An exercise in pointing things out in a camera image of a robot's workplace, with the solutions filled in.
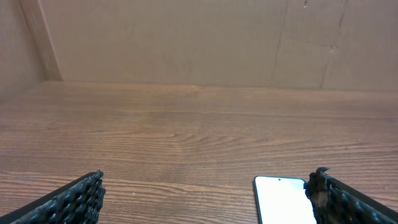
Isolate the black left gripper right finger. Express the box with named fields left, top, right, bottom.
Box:
left=304, top=167, right=397, bottom=224

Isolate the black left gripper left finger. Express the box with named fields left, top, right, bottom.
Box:
left=1, top=170, right=106, bottom=224

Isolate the Samsung Galaxy smartphone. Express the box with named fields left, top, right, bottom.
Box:
left=253, top=176, right=317, bottom=224

